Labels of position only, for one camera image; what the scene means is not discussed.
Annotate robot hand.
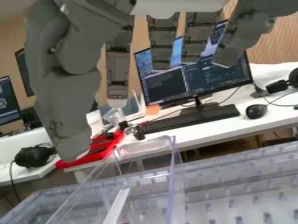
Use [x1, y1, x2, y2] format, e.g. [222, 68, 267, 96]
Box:
[22, 0, 298, 163]

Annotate computer screen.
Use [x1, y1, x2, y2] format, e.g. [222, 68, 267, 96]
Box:
[13, 47, 37, 98]
[133, 19, 254, 108]
[0, 75, 22, 127]

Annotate clear plastic cup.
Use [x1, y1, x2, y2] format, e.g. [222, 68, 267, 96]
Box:
[101, 106, 127, 128]

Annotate red tray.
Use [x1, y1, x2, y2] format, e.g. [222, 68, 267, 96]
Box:
[54, 139, 123, 171]
[90, 129, 126, 148]

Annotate small black device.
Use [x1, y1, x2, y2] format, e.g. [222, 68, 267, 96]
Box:
[123, 123, 147, 141]

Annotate black headphones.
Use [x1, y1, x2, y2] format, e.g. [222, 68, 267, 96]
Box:
[287, 66, 298, 89]
[13, 143, 57, 169]

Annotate white desk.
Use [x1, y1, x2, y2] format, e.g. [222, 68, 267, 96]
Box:
[0, 125, 61, 188]
[62, 62, 298, 175]

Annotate black keyboard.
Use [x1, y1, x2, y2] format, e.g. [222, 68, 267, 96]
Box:
[135, 103, 242, 136]

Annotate clear box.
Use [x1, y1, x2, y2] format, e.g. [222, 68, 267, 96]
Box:
[0, 134, 298, 224]

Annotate black mouse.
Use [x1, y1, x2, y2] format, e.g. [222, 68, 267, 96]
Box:
[244, 103, 268, 120]

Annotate black power adapter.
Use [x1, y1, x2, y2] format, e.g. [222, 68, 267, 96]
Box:
[264, 78, 290, 95]

